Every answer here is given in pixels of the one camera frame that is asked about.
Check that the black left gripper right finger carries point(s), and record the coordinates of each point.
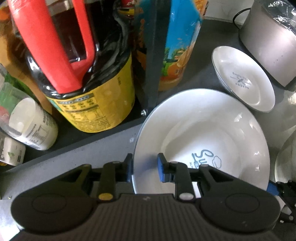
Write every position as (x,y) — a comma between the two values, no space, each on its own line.
(224,200)

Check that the clear plastic bag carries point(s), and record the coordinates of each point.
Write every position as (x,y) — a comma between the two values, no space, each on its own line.
(282,11)

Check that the white small plastic bottle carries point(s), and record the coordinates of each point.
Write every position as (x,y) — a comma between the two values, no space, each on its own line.
(25,120)

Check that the white sweet logo plate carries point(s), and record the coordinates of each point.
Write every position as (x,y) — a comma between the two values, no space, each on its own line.
(200,126)

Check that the white bakery logo plate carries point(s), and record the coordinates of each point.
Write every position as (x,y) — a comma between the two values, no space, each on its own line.
(243,78)

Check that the orange juice bottle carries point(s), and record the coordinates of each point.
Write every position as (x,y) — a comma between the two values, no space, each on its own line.
(185,22)

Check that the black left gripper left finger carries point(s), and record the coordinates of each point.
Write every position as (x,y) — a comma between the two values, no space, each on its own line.
(68,200)

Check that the soy sauce bottle red handle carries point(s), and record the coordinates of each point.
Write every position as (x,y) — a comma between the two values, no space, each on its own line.
(78,54)

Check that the white ceramic bowl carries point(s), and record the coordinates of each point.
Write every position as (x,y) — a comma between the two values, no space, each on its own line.
(284,168)

